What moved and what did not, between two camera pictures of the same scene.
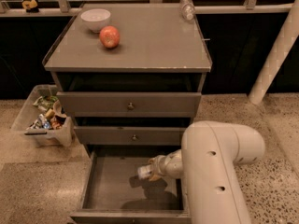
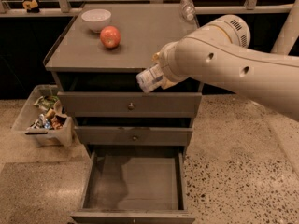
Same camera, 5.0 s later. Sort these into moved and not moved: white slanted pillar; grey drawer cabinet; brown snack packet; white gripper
Moved: white gripper
Not moved: brown snack packet; white slanted pillar; grey drawer cabinet
